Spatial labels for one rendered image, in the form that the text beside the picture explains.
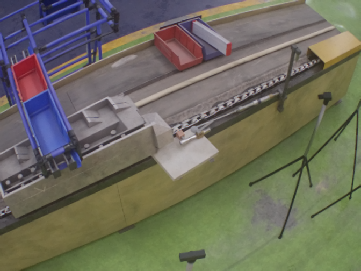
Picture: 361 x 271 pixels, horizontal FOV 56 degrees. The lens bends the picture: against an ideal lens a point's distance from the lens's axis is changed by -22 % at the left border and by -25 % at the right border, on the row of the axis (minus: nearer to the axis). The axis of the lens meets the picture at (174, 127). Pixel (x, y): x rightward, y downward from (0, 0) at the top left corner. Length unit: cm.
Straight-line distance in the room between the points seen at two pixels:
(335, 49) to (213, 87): 125
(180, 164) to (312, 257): 142
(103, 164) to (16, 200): 60
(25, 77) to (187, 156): 105
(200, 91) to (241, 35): 73
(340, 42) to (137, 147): 207
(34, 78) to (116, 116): 57
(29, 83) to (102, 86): 73
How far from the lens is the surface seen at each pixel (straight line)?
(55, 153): 182
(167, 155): 232
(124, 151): 219
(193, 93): 267
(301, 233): 310
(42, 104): 203
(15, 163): 229
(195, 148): 235
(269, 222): 307
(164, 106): 259
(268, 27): 341
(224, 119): 253
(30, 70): 225
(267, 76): 290
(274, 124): 304
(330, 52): 325
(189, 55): 294
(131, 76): 278
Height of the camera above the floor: 269
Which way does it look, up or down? 51 degrees down
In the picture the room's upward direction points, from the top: 2 degrees clockwise
